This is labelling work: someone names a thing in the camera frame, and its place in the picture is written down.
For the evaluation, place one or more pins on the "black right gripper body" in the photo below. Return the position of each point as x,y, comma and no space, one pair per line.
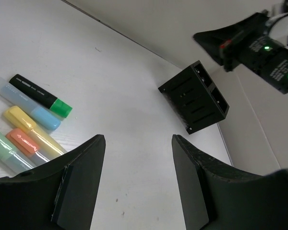
266,57

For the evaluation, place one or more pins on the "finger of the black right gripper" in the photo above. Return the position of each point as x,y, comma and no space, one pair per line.
229,61
211,41

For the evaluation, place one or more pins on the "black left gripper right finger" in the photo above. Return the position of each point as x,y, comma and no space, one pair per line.
217,196

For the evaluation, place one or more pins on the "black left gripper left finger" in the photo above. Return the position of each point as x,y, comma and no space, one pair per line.
58,195

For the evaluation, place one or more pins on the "pastel green highlighter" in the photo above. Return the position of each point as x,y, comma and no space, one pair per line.
12,157

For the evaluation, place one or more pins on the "black highlighter green cap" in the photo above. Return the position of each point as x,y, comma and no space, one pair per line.
40,95

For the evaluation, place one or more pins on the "black highlighter orange cap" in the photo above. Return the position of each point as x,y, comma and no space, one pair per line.
225,50

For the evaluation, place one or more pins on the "black slotted organizer box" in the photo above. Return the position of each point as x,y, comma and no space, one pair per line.
195,98

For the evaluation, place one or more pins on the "pastel orange highlighter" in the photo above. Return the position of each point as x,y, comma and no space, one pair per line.
27,146

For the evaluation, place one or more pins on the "pastel yellow highlighter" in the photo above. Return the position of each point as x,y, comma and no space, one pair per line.
22,121

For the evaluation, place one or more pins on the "pastel blue highlighter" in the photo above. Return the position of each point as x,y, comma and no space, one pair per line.
32,108

